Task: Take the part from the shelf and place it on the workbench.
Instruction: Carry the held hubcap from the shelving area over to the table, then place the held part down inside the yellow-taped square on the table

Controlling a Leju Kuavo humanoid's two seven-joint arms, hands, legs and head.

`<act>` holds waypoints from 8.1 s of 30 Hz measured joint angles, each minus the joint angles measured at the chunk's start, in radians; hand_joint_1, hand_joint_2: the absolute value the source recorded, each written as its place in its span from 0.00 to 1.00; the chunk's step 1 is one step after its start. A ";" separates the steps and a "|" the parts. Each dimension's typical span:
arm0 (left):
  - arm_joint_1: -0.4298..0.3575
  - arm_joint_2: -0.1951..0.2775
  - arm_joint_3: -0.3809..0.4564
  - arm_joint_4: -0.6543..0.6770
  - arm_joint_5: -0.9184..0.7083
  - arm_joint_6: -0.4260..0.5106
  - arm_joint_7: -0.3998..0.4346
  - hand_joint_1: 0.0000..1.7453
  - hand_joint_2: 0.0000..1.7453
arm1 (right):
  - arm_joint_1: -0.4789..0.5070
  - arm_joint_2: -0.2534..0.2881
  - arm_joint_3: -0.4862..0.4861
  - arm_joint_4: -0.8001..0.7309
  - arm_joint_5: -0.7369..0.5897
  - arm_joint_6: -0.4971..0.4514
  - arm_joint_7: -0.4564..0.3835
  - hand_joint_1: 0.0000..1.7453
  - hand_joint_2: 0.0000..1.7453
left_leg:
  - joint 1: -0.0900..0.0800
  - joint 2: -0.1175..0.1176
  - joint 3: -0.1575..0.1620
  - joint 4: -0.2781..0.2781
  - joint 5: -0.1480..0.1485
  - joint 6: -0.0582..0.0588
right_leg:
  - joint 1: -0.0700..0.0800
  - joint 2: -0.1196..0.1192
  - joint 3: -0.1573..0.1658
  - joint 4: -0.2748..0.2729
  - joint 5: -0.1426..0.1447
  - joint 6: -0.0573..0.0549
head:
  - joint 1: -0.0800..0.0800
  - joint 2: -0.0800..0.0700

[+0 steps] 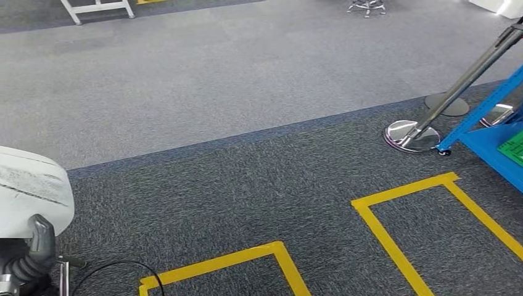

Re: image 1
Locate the white table leg frame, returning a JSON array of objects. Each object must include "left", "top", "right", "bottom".
[{"left": 59, "top": 0, "right": 136, "bottom": 26}]

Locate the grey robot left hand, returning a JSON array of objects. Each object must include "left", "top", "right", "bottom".
[{"left": 0, "top": 214, "right": 57, "bottom": 266}]

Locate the blue metal shelf rack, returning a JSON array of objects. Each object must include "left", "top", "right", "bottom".
[{"left": 435, "top": 64, "right": 523, "bottom": 194}]

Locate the chrome stool base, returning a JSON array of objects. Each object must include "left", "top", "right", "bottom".
[{"left": 346, "top": 0, "right": 387, "bottom": 19}]

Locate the chrome round stanchion base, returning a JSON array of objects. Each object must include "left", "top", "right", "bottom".
[{"left": 479, "top": 103, "right": 516, "bottom": 128}]

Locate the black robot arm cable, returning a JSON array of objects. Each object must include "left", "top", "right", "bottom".
[{"left": 71, "top": 260, "right": 165, "bottom": 296}]

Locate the white lit display platform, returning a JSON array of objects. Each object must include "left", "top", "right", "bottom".
[{"left": 467, "top": 0, "right": 523, "bottom": 20}]

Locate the grey round stanchion base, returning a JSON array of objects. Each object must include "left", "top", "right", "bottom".
[{"left": 424, "top": 92, "right": 471, "bottom": 118}]

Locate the chrome-base stanchion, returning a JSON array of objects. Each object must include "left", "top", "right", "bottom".
[{"left": 383, "top": 18, "right": 523, "bottom": 155}]

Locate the green plastic crate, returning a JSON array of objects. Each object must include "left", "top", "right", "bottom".
[{"left": 496, "top": 130, "right": 523, "bottom": 168}]

